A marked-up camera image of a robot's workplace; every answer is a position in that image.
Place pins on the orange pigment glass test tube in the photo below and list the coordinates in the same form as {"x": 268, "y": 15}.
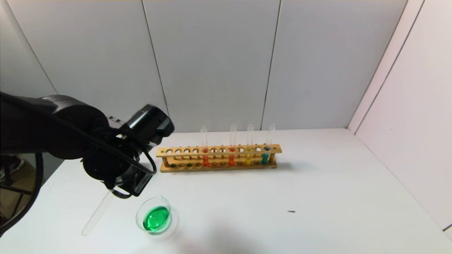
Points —
{"x": 205, "y": 160}
{"x": 231, "y": 160}

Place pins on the clear glass dish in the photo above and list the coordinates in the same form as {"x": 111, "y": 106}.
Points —
{"x": 155, "y": 218}

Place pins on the black metal frame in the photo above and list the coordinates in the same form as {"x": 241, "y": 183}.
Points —
{"x": 14, "y": 188}

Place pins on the blue pigment glass test tube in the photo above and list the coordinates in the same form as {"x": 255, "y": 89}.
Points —
{"x": 264, "y": 158}

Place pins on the wooden test tube rack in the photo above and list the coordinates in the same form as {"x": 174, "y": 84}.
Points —
{"x": 219, "y": 168}

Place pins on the yellow pigment glass test tube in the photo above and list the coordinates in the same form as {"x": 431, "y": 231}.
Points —
{"x": 248, "y": 159}
{"x": 97, "y": 213}

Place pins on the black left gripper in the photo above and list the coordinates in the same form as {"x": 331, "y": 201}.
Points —
{"x": 140, "y": 183}

